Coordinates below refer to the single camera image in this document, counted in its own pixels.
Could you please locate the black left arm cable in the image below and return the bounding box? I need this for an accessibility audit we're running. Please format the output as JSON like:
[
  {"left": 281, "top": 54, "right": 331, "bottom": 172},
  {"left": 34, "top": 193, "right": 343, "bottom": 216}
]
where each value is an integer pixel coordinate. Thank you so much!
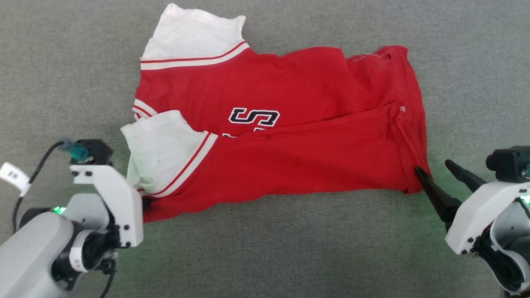
[{"left": 12, "top": 141, "right": 65, "bottom": 233}]

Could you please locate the teal cable connector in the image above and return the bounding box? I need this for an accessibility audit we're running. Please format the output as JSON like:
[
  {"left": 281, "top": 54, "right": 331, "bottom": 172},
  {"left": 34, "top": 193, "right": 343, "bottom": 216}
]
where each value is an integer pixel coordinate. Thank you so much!
[{"left": 59, "top": 138, "right": 91, "bottom": 164}]

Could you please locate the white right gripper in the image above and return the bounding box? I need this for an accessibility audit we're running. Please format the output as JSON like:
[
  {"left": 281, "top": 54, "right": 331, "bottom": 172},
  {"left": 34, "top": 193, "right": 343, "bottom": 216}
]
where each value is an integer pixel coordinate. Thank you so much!
[{"left": 415, "top": 159, "right": 530, "bottom": 255}]

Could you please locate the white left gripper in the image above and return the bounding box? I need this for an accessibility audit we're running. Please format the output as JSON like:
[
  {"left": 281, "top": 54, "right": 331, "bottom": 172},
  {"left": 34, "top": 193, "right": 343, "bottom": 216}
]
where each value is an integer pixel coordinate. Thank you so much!
[{"left": 70, "top": 165, "right": 145, "bottom": 248}]

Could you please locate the red and white basketball jersey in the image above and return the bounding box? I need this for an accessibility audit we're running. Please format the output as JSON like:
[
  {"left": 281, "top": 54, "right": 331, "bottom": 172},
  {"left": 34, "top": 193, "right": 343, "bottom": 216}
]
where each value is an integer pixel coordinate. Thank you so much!
[{"left": 120, "top": 3, "right": 431, "bottom": 224}]

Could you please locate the white cable label tag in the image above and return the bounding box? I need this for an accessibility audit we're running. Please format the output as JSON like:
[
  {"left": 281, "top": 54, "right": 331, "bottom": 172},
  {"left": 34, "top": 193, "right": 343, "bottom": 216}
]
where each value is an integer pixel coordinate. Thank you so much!
[{"left": 0, "top": 162, "right": 32, "bottom": 197}]

